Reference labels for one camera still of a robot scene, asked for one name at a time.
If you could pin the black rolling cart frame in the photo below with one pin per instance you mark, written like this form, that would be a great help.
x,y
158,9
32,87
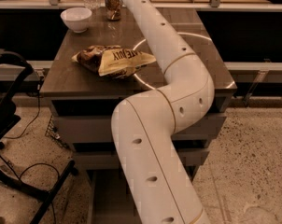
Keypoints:
x,y
8,119

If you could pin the white ceramic bowl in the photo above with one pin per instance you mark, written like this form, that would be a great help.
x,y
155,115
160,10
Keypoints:
x,y
77,19

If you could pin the grey drawer cabinet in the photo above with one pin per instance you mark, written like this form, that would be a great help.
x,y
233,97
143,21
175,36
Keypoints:
x,y
73,90

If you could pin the grey drawer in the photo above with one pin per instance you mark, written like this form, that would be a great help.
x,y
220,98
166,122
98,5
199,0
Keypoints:
x,y
110,160
92,129

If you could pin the yellow brown snack bag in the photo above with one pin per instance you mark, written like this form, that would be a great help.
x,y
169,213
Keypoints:
x,y
112,60

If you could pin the patterned drink can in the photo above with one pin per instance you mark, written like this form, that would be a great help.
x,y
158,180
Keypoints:
x,y
113,10

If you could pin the lower grey drawer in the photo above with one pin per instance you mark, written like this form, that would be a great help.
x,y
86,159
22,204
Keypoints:
x,y
110,160

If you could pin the upper grey drawer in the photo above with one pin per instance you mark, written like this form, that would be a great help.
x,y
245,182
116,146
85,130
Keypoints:
x,y
92,129

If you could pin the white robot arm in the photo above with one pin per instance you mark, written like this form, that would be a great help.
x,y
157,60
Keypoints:
x,y
142,125

